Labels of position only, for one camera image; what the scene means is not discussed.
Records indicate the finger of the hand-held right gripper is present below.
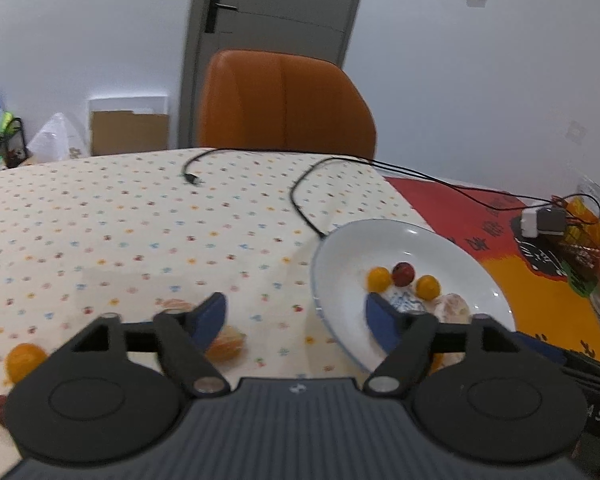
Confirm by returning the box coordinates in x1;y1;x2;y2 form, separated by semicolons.
511;332;600;387

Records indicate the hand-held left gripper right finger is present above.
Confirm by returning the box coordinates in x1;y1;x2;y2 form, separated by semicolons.
364;292;526;396

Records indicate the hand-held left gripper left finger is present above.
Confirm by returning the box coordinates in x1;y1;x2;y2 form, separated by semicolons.
70;292;231;396

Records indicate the large peeled orange piece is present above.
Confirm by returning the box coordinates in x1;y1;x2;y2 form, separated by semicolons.
204;326;247;362

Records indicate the yellow cherry tomato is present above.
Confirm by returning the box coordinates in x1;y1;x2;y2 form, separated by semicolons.
367;266;391;292
415;274;441;300

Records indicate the small peeled orange segment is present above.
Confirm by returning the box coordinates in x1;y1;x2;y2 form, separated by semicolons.
431;293;470;325

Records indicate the white plate with blue rim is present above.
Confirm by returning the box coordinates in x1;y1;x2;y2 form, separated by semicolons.
311;219;516;375

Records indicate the colourful cartoon table mat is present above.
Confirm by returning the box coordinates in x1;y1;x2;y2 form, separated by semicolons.
382;176;600;368

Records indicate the green snack packet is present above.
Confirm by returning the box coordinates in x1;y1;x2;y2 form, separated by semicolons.
564;255;600;297

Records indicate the dotted white tablecloth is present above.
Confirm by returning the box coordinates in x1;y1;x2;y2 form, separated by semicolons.
0;147;433;480

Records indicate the yellow snack packet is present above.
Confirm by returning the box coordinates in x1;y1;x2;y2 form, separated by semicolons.
555;175;600;266

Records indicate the white and brown charger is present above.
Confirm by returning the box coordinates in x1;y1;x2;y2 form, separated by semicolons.
520;207;569;239

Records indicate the brown cardboard sheet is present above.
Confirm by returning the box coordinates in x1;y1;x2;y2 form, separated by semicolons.
90;110;170;156

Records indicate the orange leather chair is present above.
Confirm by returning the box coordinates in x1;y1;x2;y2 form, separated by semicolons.
196;50;379;159

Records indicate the clear plastic bag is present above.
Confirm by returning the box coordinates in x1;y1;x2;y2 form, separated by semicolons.
27;112;89;164

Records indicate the black storage rack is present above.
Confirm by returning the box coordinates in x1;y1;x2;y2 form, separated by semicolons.
0;117;29;169

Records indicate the grey door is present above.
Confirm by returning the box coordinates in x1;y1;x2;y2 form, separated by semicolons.
179;0;371;150

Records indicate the looped black cable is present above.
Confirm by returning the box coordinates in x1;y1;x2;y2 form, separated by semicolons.
290;157;600;239

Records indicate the black cable with plug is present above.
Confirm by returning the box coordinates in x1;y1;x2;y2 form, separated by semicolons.
182;147;561;208

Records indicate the black door lock handle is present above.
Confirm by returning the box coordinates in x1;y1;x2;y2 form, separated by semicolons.
205;0;239;35

